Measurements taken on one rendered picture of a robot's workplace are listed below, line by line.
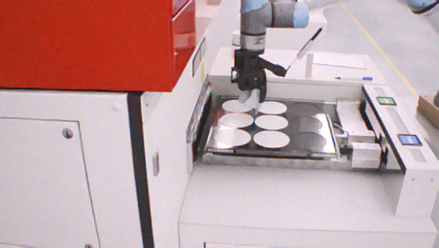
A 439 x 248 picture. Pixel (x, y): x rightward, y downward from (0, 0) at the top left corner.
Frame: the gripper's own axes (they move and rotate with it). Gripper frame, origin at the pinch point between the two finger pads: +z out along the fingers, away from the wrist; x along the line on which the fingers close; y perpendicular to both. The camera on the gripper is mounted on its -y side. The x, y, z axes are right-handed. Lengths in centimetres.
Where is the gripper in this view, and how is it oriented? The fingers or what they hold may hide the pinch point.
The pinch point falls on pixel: (256, 110)
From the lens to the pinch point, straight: 136.5
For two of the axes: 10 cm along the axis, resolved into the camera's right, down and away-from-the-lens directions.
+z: 0.0, 9.0, 4.4
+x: 4.4, 4.0, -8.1
